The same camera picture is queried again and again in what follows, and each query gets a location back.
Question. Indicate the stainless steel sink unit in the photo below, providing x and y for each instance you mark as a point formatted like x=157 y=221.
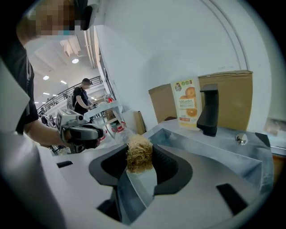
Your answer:
x=223 y=138

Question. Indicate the round ceiling light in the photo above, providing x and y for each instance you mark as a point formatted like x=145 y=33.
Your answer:
x=75 y=61
x=46 y=77

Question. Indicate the person's head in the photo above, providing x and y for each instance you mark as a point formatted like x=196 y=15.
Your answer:
x=49 y=20

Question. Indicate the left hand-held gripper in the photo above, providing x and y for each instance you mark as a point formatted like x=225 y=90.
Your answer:
x=67 y=117

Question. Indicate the small cardboard box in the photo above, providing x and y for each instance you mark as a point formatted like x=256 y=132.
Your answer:
x=139 y=123

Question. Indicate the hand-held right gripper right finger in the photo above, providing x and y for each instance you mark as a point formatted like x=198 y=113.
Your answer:
x=207 y=190

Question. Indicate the yellow-brown sponge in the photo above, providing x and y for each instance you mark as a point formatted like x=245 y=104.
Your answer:
x=139 y=154

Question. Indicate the black head-mounted camera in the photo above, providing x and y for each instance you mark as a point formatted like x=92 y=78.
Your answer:
x=87 y=18

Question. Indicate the round chrome sink knob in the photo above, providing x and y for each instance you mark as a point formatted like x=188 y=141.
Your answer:
x=241 y=138

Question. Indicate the person's left forearm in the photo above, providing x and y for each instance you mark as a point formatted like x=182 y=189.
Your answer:
x=42 y=136

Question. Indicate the white covered wooden table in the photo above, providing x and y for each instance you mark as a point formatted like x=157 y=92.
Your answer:
x=105 y=109

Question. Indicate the black metal railing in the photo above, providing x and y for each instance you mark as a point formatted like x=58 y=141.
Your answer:
x=51 y=100

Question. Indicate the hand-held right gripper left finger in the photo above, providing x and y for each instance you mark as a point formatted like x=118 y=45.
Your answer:
x=73 y=190

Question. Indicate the black faucet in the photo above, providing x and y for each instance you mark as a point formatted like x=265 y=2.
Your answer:
x=209 y=111

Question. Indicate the orange label detergent bottle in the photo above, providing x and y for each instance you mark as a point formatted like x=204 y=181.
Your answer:
x=186 y=105

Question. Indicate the person's black shirt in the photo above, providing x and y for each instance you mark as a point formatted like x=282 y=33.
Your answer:
x=20 y=67

